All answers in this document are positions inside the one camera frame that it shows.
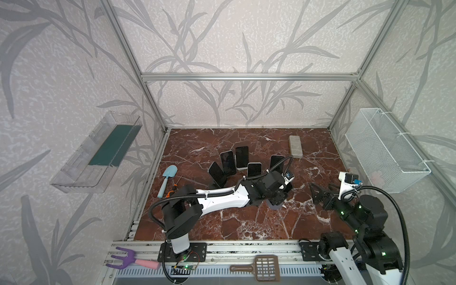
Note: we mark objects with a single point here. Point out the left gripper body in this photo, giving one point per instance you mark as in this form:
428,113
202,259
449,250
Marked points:
275,198

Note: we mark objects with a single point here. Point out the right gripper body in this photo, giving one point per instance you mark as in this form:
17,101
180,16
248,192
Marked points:
339,208

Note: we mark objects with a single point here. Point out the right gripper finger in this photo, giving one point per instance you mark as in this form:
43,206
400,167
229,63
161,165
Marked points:
335,188
318,192

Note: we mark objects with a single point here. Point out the dark grey round phone stand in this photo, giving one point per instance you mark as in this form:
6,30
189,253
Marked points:
275,206

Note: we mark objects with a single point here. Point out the black phone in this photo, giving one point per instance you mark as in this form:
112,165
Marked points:
217,174
288,188
242,157
228,163

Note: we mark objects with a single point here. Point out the grey angled phone stand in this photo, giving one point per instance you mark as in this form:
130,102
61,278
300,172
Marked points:
215,186

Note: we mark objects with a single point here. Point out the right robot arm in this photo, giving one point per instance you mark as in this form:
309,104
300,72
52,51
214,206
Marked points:
366,216

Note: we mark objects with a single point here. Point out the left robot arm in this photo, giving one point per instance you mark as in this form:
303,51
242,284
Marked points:
179,213

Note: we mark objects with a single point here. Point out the white framed phone centre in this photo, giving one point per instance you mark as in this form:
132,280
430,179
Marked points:
254,169

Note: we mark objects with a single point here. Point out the grey rectangular block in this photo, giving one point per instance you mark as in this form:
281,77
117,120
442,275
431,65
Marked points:
295,146

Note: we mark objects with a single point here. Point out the brown plastic spatula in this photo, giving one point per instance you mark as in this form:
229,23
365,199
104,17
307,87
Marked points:
264,268

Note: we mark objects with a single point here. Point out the light blue toy shovel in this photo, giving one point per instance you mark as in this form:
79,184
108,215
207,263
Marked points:
170,172

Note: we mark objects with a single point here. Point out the green circuit board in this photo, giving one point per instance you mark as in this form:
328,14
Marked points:
184,269

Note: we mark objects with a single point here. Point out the purple pink toy rake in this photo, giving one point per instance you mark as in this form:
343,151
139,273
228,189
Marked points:
131,259

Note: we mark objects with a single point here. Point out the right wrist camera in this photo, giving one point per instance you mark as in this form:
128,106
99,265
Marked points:
348,182

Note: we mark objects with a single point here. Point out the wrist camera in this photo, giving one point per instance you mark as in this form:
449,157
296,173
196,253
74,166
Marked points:
289,176
348,182

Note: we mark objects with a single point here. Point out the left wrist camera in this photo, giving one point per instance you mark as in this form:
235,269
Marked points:
289,176

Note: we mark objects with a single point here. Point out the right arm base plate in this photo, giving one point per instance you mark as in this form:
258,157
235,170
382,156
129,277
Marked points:
309,250

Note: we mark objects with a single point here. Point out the white wire mesh basket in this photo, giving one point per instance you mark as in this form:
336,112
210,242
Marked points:
385,154

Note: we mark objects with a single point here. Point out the orange handled screwdriver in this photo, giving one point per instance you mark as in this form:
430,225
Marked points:
174,188

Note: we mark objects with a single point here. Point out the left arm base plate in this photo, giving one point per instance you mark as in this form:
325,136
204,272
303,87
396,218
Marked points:
196,252

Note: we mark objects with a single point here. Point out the clear plastic wall shelf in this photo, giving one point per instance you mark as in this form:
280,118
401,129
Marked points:
94,164

